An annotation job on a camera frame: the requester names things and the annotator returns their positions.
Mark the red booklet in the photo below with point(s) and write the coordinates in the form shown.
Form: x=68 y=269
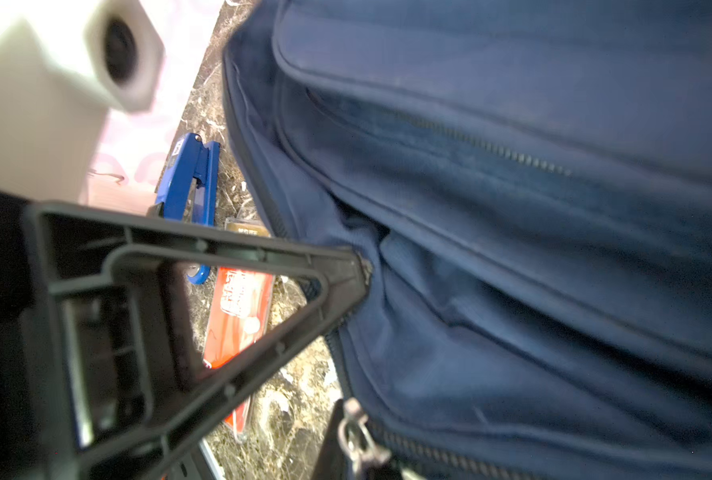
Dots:
x=239 y=314

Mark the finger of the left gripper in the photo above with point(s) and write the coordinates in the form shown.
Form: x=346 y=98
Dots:
x=116 y=342

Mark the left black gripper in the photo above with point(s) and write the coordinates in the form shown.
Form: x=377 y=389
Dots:
x=20 y=453

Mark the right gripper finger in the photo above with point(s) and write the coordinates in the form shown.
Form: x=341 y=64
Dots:
x=331 y=463

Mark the blue stapler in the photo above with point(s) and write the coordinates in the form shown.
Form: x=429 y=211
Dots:
x=191 y=175

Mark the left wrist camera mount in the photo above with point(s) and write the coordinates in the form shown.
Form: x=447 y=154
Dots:
x=64 y=65

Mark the navy blue student backpack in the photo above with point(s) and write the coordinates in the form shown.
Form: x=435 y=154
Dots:
x=530 y=185

